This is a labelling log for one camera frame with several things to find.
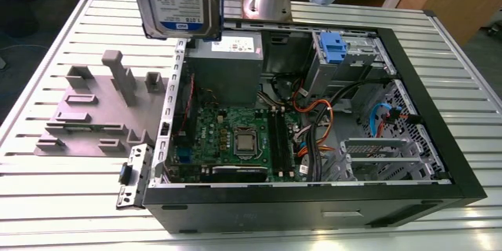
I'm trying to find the blue data wire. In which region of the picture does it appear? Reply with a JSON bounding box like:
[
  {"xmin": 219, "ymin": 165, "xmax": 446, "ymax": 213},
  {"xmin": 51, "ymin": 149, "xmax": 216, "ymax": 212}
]
[{"xmin": 369, "ymin": 102, "xmax": 401, "ymax": 139}]

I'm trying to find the orange black power wire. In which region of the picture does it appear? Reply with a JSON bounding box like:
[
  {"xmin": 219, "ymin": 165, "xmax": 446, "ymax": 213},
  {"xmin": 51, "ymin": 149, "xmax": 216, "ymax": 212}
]
[{"xmin": 382, "ymin": 109, "xmax": 427, "ymax": 127}]

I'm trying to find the silver disk bay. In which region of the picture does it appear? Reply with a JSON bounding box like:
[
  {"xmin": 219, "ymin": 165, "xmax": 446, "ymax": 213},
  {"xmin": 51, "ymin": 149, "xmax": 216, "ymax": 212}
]
[{"xmin": 339, "ymin": 138, "xmax": 450, "ymax": 182}]

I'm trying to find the silver CPU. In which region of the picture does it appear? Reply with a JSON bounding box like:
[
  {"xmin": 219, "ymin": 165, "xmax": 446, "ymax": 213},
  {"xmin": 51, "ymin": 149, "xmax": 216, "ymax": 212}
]
[{"xmin": 235, "ymin": 134, "xmax": 263, "ymax": 151}]

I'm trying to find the grey power supply unit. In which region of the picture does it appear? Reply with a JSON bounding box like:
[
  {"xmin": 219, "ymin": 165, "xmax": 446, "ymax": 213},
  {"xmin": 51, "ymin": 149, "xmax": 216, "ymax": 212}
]
[{"xmin": 183, "ymin": 35, "xmax": 264, "ymax": 108}]

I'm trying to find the black RAM slot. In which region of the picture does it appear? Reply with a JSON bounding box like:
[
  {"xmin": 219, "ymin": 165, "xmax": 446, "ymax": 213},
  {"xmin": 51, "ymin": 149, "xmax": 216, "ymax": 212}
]
[
  {"xmin": 278, "ymin": 106, "xmax": 295, "ymax": 179},
  {"xmin": 268, "ymin": 106, "xmax": 286, "ymax": 179}
]

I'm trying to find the black CPU socket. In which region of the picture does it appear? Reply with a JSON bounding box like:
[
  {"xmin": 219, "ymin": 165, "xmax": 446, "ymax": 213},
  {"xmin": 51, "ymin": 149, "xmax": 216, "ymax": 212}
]
[{"xmin": 231, "ymin": 126, "xmax": 268, "ymax": 161}]

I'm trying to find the green motherboard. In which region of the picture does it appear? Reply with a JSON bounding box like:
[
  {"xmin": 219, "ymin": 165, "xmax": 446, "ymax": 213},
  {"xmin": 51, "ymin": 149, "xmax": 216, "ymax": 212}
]
[{"xmin": 170, "ymin": 105, "xmax": 308, "ymax": 183}]

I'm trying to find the black graphics card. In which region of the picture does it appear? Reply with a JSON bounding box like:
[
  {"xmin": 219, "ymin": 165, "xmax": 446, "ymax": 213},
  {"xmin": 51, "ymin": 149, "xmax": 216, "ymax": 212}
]
[{"xmin": 168, "ymin": 161, "xmax": 271, "ymax": 183}]

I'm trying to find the silver optical drive cage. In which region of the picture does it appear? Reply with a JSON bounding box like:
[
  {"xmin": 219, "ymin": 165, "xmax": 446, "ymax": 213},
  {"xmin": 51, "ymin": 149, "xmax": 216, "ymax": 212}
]
[{"xmin": 306, "ymin": 29, "xmax": 395, "ymax": 96}]

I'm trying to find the blue drive latch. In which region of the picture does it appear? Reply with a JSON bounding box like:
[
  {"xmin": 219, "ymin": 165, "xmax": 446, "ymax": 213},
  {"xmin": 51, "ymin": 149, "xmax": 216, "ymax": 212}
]
[{"xmin": 319, "ymin": 32, "xmax": 349, "ymax": 64}]

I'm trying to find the black open PC case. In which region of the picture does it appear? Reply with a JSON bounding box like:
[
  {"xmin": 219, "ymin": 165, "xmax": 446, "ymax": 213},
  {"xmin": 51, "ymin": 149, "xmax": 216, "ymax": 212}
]
[{"xmin": 143, "ymin": 14, "xmax": 487, "ymax": 234}]

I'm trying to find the grey parts rack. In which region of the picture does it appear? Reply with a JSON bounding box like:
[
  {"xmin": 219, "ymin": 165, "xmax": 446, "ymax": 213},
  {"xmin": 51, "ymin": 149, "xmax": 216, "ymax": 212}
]
[{"xmin": 33, "ymin": 50, "xmax": 172, "ymax": 158}]

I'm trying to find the dark blue rear connector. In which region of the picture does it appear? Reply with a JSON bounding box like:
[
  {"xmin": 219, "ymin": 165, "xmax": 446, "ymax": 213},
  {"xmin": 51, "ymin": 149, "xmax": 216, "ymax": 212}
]
[{"xmin": 119, "ymin": 162, "xmax": 134, "ymax": 186}]

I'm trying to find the green RAM stick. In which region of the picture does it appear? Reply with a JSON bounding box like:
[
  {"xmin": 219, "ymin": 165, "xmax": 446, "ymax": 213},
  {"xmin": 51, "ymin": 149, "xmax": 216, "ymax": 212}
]
[{"xmin": 62, "ymin": 125, "xmax": 107, "ymax": 133}]

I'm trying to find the yellow black wire bundle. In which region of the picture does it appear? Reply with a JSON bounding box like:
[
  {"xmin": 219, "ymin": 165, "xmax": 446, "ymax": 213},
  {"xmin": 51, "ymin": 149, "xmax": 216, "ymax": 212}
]
[{"xmin": 256, "ymin": 91, "xmax": 287, "ymax": 108}]

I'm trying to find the orange wire bundle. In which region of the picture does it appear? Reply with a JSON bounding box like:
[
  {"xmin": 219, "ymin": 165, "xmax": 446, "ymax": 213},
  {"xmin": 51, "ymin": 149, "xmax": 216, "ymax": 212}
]
[{"xmin": 292, "ymin": 99, "xmax": 335, "ymax": 158}]

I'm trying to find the thin red wire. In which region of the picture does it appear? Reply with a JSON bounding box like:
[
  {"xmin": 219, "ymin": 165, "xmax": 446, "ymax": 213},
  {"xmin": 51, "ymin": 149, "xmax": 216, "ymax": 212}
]
[{"xmin": 180, "ymin": 72, "xmax": 196, "ymax": 139}]

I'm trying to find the black cable bundle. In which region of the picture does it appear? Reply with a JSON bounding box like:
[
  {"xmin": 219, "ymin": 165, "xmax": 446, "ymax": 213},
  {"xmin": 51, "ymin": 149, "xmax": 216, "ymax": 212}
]
[{"xmin": 304, "ymin": 76, "xmax": 395, "ymax": 182}]

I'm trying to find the silver slot retention bracket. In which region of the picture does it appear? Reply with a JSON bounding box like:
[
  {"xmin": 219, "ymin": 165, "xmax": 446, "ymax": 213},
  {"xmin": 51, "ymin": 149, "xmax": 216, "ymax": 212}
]
[{"xmin": 115, "ymin": 143, "xmax": 155, "ymax": 210}]

